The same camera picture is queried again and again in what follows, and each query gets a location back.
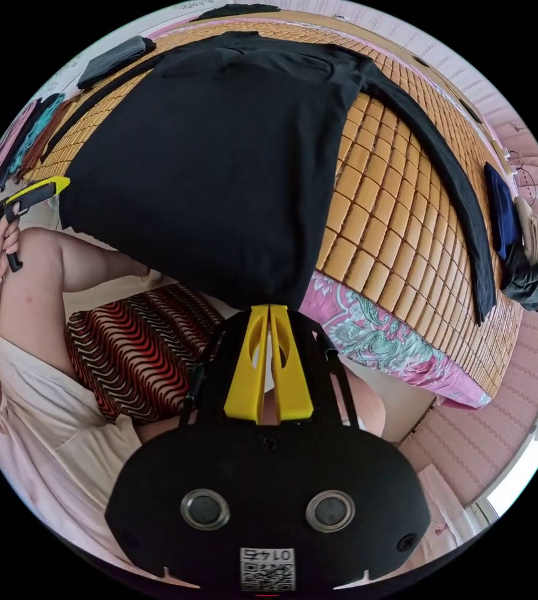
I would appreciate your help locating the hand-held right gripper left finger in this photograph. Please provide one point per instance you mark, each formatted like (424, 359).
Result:
(246, 375)

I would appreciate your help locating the black long sleeve shirt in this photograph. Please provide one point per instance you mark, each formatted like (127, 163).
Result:
(203, 164)

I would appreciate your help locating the person's left forearm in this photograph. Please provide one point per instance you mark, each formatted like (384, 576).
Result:
(22, 304)

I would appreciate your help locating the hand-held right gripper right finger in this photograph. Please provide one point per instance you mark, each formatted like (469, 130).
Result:
(292, 379)

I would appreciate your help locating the folded dark garment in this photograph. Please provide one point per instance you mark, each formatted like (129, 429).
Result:
(238, 11)

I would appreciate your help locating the folded grey garment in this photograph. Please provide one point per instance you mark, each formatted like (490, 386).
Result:
(114, 58)

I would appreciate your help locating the person's body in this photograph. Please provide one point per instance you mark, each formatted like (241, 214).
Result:
(133, 351)

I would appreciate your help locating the pile of clothes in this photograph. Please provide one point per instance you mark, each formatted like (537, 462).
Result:
(501, 206)
(39, 133)

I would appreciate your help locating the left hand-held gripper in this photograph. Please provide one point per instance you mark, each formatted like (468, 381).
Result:
(14, 211)

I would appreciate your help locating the bed with woven mat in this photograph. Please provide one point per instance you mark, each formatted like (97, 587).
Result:
(390, 187)

